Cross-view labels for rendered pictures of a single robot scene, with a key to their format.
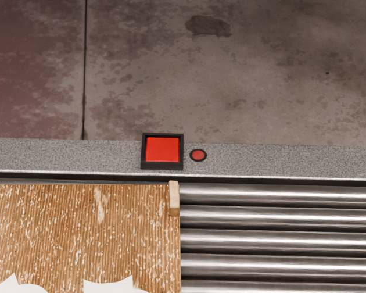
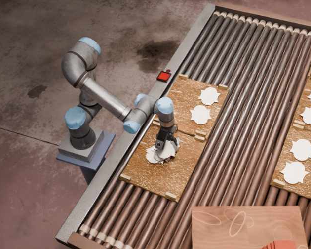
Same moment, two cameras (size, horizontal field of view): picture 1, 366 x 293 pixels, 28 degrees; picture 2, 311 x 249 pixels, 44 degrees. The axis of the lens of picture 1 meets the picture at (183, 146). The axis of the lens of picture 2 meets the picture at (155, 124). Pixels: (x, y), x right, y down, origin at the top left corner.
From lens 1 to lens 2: 181 cm
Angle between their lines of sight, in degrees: 36
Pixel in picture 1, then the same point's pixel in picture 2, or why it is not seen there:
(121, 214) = (181, 88)
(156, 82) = (53, 116)
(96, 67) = (31, 133)
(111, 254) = (192, 92)
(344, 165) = (186, 47)
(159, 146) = (162, 76)
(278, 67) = not seen: hidden behind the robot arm
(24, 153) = not seen: hidden behind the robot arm
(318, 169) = (184, 51)
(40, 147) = not seen: hidden behind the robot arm
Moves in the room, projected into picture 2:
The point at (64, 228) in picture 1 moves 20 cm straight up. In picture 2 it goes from (180, 99) to (179, 76)
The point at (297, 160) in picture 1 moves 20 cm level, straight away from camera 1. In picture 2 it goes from (179, 54) to (158, 43)
